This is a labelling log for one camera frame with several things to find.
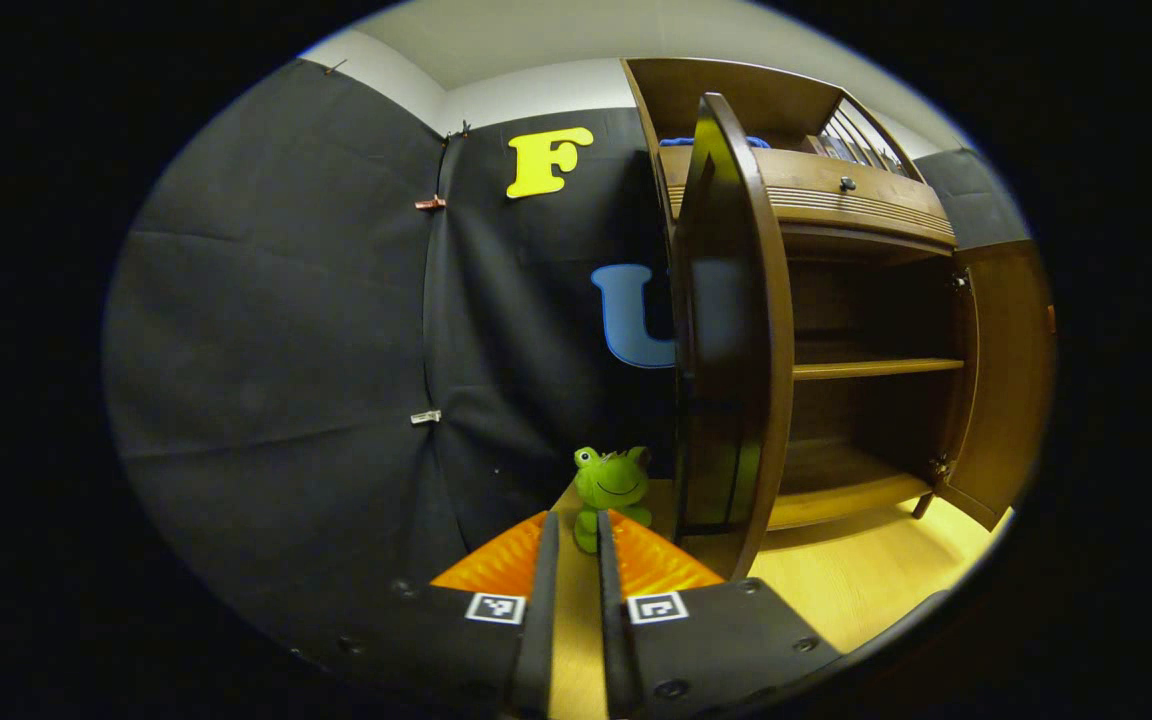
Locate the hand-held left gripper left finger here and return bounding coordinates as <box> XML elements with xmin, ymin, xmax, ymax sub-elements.
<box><xmin>286</xmin><ymin>512</ymin><xmax>562</xmax><ymax>720</ymax></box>

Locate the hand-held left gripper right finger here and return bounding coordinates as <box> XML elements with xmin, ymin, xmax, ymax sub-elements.
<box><xmin>596</xmin><ymin>508</ymin><xmax>842</xmax><ymax>720</ymax></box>

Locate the wooden shoe cabinet door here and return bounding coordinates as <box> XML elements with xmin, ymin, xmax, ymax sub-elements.
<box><xmin>671</xmin><ymin>92</ymin><xmax>795</xmax><ymax>581</ymax></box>
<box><xmin>936</xmin><ymin>238</ymin><xmax>1057</xmax><ymax>531</ymax></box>

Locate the wooden double-door shoe cabinet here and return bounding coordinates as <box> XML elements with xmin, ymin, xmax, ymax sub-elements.
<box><xmin>621</xmin><ymin>57</ymin><xmax>1057</xmax><ymax>581</ymax></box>

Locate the green frog toy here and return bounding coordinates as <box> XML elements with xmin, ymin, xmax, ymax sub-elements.
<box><xmin>572</xmin><ymin>446</ymin><xmax>653</xmax><ymax>554</ymax></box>

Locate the wooden inner shelf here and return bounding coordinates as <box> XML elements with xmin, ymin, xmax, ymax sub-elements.
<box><xmin>793</xmin><ymin>358</ymin><xmax>965</xmax><ymax>381</ymax></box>

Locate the black backdrop cloth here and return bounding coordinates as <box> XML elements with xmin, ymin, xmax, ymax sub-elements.
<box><xmin>104</xmin><ymin>58</ymin><xmax>1032</xmax><ymax>661</ymax></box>

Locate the blue towel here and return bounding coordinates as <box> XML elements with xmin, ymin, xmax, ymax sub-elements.
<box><xmin>659</xmin><ymin>135</ymin><xmax>772</xmax><ymax>150</ymax></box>

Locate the wooden drawer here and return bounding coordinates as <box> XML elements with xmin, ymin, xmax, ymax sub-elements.
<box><xmin>658</xmin><ymin>145</ymin><xmax>957</xmax><ymax>246</ymax></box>

